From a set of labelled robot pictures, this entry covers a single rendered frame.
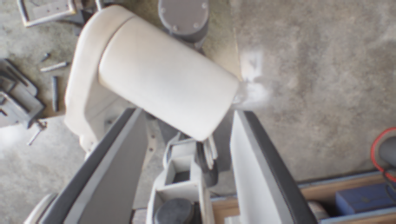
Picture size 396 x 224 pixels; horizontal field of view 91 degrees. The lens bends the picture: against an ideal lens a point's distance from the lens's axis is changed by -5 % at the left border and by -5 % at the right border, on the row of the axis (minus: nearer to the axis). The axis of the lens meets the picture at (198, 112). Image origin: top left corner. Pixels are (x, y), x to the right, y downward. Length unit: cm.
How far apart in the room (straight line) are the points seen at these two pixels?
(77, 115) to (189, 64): 10
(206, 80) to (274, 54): 135
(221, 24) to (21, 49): 54
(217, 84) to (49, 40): 58
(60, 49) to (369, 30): 171
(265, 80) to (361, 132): 83
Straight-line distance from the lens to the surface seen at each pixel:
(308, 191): 177
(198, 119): 15
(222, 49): 54
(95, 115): 20
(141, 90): 16
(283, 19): 152
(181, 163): 80
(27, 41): 73
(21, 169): 228
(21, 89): 74
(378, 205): 181
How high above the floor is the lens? 142
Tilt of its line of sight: 75 degrees down
